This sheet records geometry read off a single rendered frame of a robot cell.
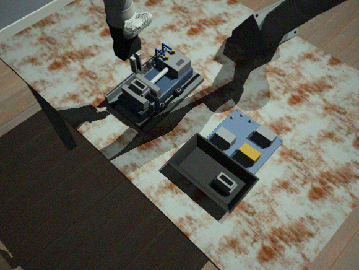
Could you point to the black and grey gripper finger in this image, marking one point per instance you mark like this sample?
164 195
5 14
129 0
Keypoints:
137 55
133 65

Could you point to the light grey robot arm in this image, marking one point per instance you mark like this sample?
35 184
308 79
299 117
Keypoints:
286 17

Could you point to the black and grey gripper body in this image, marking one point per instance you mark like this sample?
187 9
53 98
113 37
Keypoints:
124 27

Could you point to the yellow rectangular block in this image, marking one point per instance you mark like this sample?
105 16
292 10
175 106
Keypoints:
249 154

